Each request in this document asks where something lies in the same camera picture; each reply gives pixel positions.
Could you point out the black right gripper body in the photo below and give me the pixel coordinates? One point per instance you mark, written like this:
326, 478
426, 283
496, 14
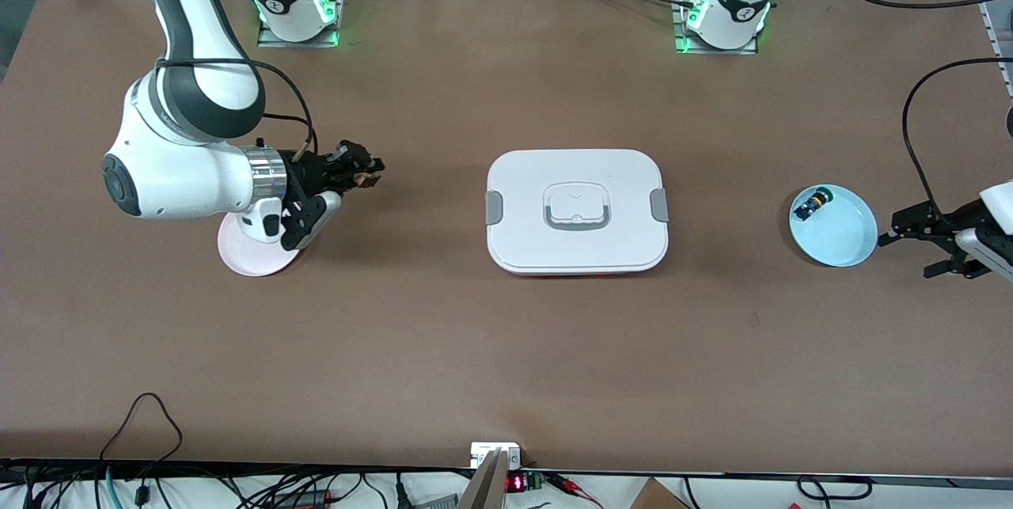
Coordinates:
310, 171

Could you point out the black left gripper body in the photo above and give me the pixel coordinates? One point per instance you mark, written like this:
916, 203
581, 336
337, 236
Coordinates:
943, 223

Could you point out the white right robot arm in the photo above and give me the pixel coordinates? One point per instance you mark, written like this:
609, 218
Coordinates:
182, 176

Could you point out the light blue round plate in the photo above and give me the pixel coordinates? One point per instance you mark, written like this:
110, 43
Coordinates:
839, 240

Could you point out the pink round plate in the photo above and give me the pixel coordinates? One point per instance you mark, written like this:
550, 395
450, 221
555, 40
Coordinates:
253, 260

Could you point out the white lidded box grey latches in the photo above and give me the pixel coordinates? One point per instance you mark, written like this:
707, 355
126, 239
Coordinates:
617, 248

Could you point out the grey aluminium bar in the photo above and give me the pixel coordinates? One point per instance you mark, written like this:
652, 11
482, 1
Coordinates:
487, 485

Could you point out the red digit display board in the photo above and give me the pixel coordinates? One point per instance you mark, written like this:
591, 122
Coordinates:
516, 483

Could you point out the brown cardboard piece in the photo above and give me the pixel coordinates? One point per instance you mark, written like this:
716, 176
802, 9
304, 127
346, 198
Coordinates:
657, 497

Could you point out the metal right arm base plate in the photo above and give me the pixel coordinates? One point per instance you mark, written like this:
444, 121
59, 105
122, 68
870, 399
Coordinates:
269, 42

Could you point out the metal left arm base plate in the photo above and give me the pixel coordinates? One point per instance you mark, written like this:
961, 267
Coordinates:
712, 51

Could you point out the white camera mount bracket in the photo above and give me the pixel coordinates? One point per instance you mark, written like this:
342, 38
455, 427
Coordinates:
483, 452

